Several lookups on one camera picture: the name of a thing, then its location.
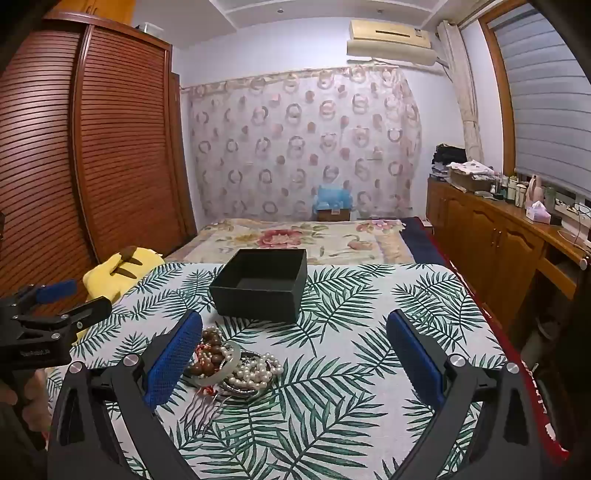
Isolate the dark blue bed sheet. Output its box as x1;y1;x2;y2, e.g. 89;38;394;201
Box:
399;216;447;267

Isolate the beige air conditioner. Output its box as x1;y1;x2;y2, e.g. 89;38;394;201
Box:
346;18;440;70

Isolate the person's left hand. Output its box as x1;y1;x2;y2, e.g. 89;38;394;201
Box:
0;369;49;450

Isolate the green leaf print tablecloth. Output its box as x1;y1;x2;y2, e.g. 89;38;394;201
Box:
45;261;509;480

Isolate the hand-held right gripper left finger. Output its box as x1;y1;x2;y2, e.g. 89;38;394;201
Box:
46;310;204;480

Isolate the brown slatted wardrobe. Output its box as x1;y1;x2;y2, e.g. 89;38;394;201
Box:
0;11;199;298

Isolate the pink tissue box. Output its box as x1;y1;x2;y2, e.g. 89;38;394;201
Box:
526;200;553;226

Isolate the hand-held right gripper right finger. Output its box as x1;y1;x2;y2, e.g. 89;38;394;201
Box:
385;309;549;480

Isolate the wooden cabinet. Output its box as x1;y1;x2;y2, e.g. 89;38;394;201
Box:
425;177;591;326

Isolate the red string bracelet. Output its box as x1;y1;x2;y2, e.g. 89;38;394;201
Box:
195;340;219;398

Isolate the row of cosmetic bottles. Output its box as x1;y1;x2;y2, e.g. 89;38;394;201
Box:
488;172;530;206

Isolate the floral blanket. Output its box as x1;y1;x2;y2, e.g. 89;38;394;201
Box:
165;218;408;267

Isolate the circle pattern curtain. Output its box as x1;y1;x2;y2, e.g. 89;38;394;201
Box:
184;64;424;223

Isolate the stack of dark clothes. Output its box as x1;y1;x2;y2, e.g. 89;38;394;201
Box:
431;144;468;179

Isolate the pale green jade bangle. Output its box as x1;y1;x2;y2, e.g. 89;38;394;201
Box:
188;340;242;387

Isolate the black square box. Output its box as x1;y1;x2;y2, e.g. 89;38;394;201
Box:
209;248;308;324

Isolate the white pearl necklace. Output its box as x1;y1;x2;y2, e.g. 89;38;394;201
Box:
221;345;284;393

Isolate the beige tied curtain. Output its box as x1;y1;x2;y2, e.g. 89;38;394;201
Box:
436;20;484;163

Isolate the brown wooden bead bracelet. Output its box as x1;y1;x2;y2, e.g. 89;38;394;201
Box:
184;327;232;377

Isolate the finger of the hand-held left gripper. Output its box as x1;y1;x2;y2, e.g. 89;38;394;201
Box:
0;279;78;319
11;296;113;334

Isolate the blue plastic bag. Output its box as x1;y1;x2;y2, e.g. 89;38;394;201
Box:
311;184;354;211

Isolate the yellow plush toy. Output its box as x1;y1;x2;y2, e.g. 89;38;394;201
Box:
74;246;166;344

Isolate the silver metal bangle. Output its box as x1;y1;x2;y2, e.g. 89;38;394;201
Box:
218;350;279;398

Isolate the flat cardboard box with cloth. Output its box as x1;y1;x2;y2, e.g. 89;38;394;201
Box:
445;161;498;193

